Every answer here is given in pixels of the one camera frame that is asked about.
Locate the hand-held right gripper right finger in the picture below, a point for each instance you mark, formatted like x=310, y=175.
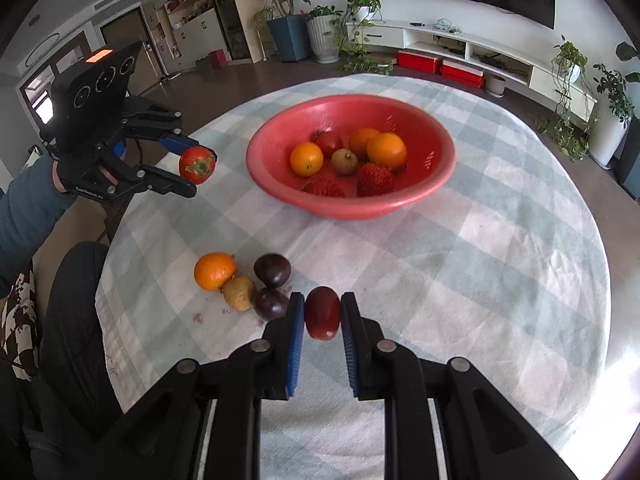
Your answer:
x=350, y=350

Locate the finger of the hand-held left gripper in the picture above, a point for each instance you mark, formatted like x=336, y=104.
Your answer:
x=170, y=182
x=175, y=142

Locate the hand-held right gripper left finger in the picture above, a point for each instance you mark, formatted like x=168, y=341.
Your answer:
x=296, y=345

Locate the red tomato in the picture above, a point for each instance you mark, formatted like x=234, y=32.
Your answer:
x=197, y=165
x=330, y=143

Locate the red grape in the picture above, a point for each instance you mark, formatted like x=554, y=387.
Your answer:
x=323, y=312

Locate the small orange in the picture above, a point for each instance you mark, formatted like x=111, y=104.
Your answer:
x=306, y=159
x=215, y=271
x=361, y=139

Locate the brown round fruit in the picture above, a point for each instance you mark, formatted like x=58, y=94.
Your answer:
x=239, y=293
x=344, y=162

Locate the large orange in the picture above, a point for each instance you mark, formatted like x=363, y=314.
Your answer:
x=386, y=151

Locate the red plastic bowl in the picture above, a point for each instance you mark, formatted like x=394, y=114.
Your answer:
x=420, y=125

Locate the person's left forearm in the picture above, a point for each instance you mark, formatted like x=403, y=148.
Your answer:
x=30, y=220

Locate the dark purple plum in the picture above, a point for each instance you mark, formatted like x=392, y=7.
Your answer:
x=269, y=305
x=272, y=270

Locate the brown door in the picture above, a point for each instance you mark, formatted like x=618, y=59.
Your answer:
x=125, y=25

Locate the small red floor box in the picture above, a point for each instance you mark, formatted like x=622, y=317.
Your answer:
x=218, y=59

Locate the checked tablecloth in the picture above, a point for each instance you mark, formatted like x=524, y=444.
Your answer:
x=450, y=285

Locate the tall glass display cabinet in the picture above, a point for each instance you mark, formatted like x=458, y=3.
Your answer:
x=230, y=10

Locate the tall plant in blue pot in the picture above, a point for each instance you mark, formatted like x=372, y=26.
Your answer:
x=289, y=37

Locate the black office chair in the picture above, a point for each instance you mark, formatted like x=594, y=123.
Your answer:
x=75, y=320

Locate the plant in white ribbed pot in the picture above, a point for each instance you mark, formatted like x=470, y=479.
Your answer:
x=322, y=40

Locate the patterned cushion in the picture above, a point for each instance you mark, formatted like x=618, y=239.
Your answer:
x=20, y=320

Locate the trailing pothos in white pot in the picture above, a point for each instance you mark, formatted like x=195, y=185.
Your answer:
x=365, y=10

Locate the red storage box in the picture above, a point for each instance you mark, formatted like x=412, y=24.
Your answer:
x=419, y=62
x=462, y=74

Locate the white television console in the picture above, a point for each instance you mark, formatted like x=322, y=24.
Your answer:
x=545, y=80

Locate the plant in tall white pot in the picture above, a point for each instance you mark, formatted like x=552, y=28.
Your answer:
x=610, y=135

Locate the large plant in grey-blue pot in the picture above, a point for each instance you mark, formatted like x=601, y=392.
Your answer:
x=631, y=160

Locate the trailing vine in white pot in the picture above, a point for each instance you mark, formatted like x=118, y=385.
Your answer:
x=570, y=60

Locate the white wall cabinet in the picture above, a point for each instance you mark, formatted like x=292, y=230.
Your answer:
x=192, y=25

